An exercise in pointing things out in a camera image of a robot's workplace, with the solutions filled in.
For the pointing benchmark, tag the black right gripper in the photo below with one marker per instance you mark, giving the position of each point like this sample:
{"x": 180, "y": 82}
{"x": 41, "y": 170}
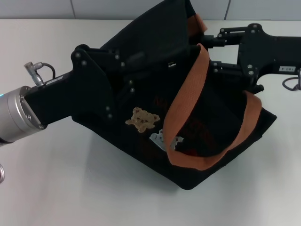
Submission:
{"x": 270, "y": 54}

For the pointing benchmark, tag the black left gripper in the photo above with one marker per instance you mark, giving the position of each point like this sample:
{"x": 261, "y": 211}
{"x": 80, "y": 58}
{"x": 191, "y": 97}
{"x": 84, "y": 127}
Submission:
{"x": 80, "y": 94}

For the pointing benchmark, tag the grey round metal part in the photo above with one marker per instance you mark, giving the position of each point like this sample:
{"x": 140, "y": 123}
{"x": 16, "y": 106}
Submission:
{"x": 2, "y": 174}

